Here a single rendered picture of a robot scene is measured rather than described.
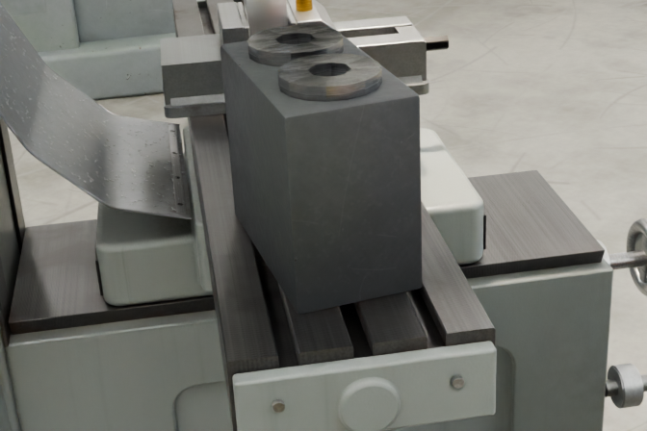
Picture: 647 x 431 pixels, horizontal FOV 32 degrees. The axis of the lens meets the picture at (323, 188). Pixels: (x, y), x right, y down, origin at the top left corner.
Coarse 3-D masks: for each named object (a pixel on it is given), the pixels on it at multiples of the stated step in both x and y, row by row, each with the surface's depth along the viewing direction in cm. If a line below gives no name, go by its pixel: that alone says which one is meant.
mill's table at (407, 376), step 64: (192, 0) 197; (192, 128) 141; (256, 256) 114; (448, 256) 107; (256, 320) 98; (320, 320) 97; (384, 320) 97; (448, 320) 96; (256, 384) 92; (320, 384) 93; (384, 384) 93; (448, 384) 95
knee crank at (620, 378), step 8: (616, 368) 157; (624, 368) 156; (632, 368) 156; (608, 376) 160; (616, 376) 157; (624, 376) 155; (632, 376) 155; (640, 376) 156; (608, 384) 157; (616, 384) 157; (624, 384) 155; (632, 384) 155; (640, 384) 155; (608, 392) 156; (616, 392) 157; (624, 392) 155; (632, 392) 155; (640, 392) 155; (616, 400) 158; (624, 400) 155; (632, 400) 155; (640, 400) 156
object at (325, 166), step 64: (256, 64) 103; (320, 64) 98; (256, 128) 100; (320, 128) 92; (384, 128) 94; (256, 192) 105; (320, 192) 94; (384, 192) 96; (320, 256) 97; (384, 256) 99
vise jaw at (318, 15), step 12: (288, 0) 152; (312, 0) 152; (288, 12) 147; (300, 12) 147; (312, 12) 146; (324, 12) 151; (288, 24) 146; (300, 24) 143; (312, 24) 143; (324, 24) 143
